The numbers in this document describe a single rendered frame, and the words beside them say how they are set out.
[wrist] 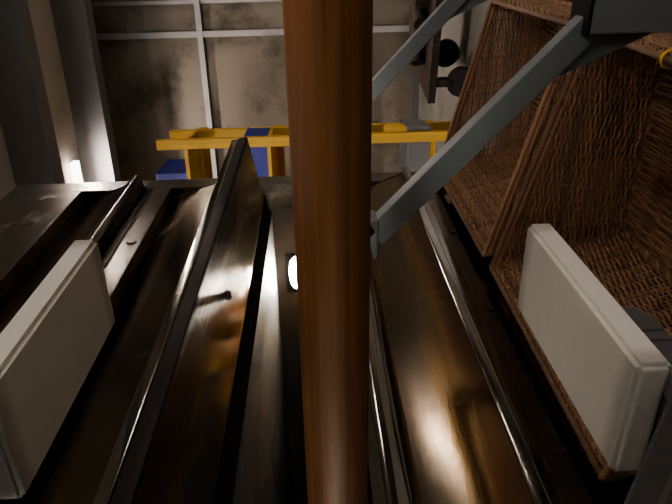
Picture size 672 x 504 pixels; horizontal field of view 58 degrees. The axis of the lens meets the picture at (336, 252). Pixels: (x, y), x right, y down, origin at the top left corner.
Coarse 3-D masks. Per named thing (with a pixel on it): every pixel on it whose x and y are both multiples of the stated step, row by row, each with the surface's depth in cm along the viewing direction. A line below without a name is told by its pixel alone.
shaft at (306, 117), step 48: (288, 0) 19; (336, 0) 19; (288, 48) 20; (336, 48) 19; (288, 96) 21; (336, 96) 20; (336, 144) 21; (336, 192) 22; (336, 240) 22; (336, 288) 23; (336, 336) 24; (336, 384) 25; (336, 432) 26; (336, 480) 28
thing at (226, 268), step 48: (240, 144) 165; (240, 192) 146; (240, 240) 135; (192, 288) 97; (240, 288) 126; (192, 336) 89; (240, 336) 118; (192, 384) 85; (144, 432) 69; (144, 480) 64; (192, 480) 78
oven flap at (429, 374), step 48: (384, 192) 171; (432, 240) 134; (384, 288) 128; (432, 288) 122; (432, 336) 109; (480, 336) 101; (432, 384) 98; (480, 384) 94; (432, 432) 90; (480, 432) 86; (432, 480) 82; (480, 480) 80; (528, 480) 75
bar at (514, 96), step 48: (480, 0) 99; (576, 0) 56; (624, 0) 53; (576, 48) 56; (528, 96) 58; (480, 144) 60; (432, 192) 62; (384, 240) 64; (384, 336) 46; (384, 384) 41; (384, 432) 37; (384, 480) 34
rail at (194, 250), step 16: (224, 160) 155; (224, 176) 144; (208, 208) 127; (192, 256) 108; (176, 288) 98; (176, 304) 94; (160, 336) 86; (160, 352) 83; (144, 368) 80; (144, 384) 77; (144, 400) 74; (128, 416) 72; (128, 432) 70; (128, 448) 67; (112, 464) 65; (112, 480) 63; (96, 496) 62; (112, 496) 62
